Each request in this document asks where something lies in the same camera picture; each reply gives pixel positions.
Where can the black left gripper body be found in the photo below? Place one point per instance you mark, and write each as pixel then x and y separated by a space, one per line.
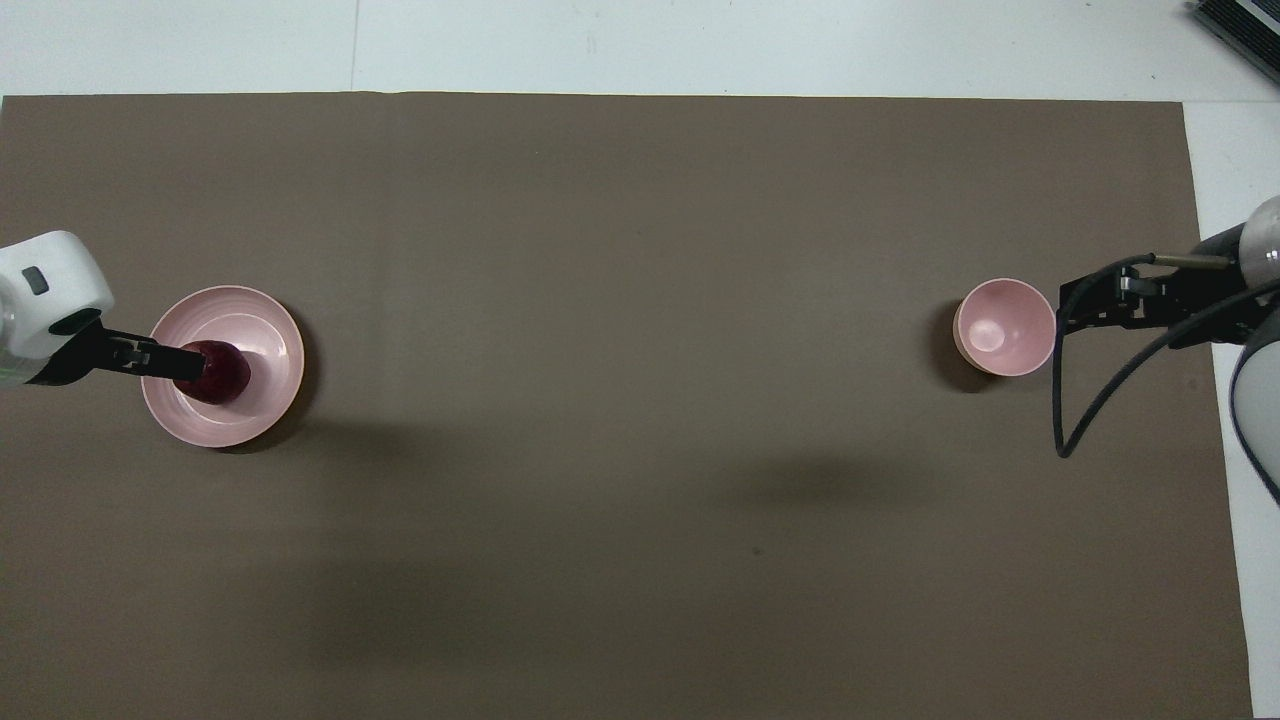
pixel 85 350

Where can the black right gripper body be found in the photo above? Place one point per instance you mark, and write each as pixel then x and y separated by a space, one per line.
pixel 1210 300

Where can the pink bowl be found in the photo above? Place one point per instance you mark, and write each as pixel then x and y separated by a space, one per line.
pixel 1005 328

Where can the pink plate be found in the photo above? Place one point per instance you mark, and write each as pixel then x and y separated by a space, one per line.
pixel 260 340

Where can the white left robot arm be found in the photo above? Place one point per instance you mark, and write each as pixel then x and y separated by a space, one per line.
pixel 50 290

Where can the brown table mat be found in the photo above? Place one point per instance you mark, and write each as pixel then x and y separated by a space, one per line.
pixel 620 400

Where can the red apple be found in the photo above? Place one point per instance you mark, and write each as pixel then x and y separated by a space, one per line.
pixel 228 380

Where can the black ribbed device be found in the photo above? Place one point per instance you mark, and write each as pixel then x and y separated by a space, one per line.
pixel 1245 30

